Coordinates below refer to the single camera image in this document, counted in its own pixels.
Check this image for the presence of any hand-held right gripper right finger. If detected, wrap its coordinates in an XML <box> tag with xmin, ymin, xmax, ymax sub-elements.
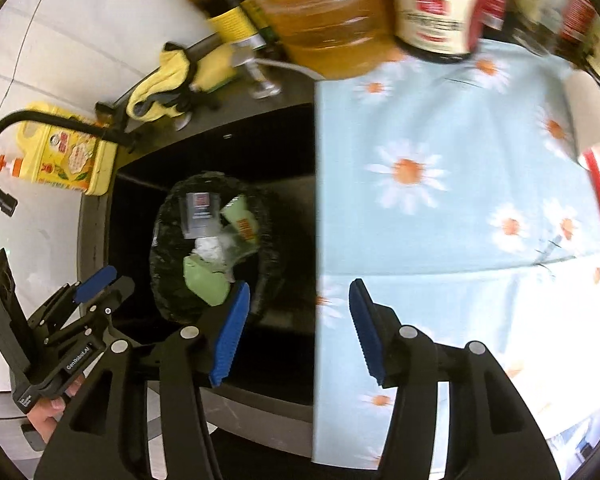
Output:
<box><xmin>349</xmin><ymin>280</ymin><xmax>562</xmax><ymax>480</ymax></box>

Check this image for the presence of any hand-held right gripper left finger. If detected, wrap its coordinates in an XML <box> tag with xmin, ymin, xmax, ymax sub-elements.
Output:
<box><xmin>34</xmin><ymin>281</ymin><xmax>252</xmax><ymax>480</ymax></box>

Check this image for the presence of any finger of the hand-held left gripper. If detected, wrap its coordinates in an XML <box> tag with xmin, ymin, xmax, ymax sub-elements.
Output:
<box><xmin>45</xmin><ymin>276</ymin><xmax>136</xmax><ymax>350</ymax></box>
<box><xmin>27</xmin><ymin>266</ymin><xmax>118</xmax><ymax>333</ymax></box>

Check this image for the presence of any black bagged trash bin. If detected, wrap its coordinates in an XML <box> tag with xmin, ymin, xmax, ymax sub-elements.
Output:
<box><xmin>147</xmin><ymin>171</ymin><xmax>281</xmax><ymax>323</ymax></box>

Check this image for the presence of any white tissue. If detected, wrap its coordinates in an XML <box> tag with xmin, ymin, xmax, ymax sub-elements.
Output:
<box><xmin>194</xmin><ymin>237</ymin><xmax>226</xmax><ymax>263</ymax></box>

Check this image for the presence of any person's left hand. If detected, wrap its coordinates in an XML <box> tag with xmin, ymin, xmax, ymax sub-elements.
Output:
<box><xmin>22</xmin><ymin>375</ymin><xmax>86</xmax><ymax>443</ymax></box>

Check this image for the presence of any green orange snack wrapper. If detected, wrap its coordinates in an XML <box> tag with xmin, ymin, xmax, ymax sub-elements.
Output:
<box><xmin>220</xmin><ymin>195</ymin><xmax>261</xmax><ymax>256</ymax></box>

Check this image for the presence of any daisy print blue tablecloth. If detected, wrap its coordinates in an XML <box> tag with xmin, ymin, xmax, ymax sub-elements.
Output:
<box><xmin>310</xmin><ymin>35</ymin><xmax>600</xmax><ymax>471</ymax></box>

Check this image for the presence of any yellow detergent bottle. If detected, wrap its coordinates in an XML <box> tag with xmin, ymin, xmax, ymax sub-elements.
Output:
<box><xmin>0</xmin><ymin>102</ymin><xmax>118</xmax><ymax>197</ymax></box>

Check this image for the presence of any black faucet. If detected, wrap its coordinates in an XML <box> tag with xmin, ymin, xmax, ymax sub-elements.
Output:
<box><xmin>0</xmin><ymin>110</ymin><xmax>137</xmax><ymax>218</ymax></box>

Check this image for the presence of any yellow black cloth glove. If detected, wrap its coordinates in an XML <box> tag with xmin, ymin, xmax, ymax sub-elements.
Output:
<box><xmin>125</xmin><ymin>42</ymin><xmax>196</xmax><ymax>122</ymax></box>

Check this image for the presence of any black kitchen sink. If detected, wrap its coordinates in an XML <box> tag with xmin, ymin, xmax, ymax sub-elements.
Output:
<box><xmin>80</xmin><ymin>102</ymin><xmax>321</xmax><ymax>411</ymax></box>

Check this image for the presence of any yellow sponge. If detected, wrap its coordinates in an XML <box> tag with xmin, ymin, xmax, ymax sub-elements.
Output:
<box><xmin>195</xmin><ymin>42</ymin><xmax>241</xmax><ymax>93</ymax></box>

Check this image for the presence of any metal soap dispenser pump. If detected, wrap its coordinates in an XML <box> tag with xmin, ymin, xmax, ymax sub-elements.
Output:
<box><xmin>230</xmin><ymin>35</ymin><xmax>326</xmax><ymax>100</ymax></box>

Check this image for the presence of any dark bottle yellow label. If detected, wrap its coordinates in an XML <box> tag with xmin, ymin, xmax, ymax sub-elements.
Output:
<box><xmin>160</xmin><ymin>0</ymin><xmax>268</xmax><ymax>46</ymax></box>

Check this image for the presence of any large cooking oil jug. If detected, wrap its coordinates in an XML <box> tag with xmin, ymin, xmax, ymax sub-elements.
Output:
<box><xmin>240</xmin><ymin>0</ymin><xmax>406</xmax><ymax>81</ymax></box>

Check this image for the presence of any dark soy sauce bottle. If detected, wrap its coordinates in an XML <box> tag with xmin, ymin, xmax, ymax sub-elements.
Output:
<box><xmin>380</xmin><ymin>0</ymin><xmax>486</xmax><ymax>65</ymax></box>

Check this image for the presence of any brown paper cup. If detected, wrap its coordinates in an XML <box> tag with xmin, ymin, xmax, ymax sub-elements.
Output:
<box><xmin>562</xmin><ymin>70</ymin><xmax>600</xmax><ymax>168</ymax></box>

